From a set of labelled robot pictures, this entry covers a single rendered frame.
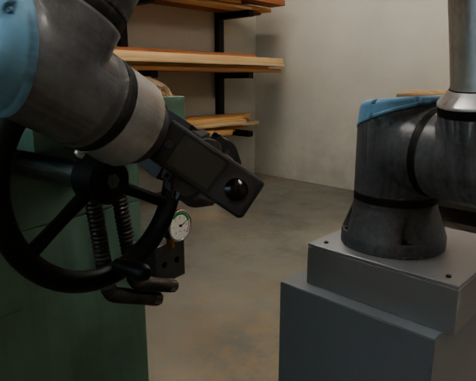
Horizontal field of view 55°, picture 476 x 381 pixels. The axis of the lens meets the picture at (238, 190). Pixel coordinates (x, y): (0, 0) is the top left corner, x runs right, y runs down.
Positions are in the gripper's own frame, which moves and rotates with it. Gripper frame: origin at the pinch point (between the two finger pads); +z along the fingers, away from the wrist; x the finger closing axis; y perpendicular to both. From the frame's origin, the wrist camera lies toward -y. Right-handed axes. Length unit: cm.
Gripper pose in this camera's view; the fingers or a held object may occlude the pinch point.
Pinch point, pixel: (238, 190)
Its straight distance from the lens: 61.0
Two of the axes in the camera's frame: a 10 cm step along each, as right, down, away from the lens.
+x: -5.6, 8.3, 0.4
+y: -6.9, -5.0, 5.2
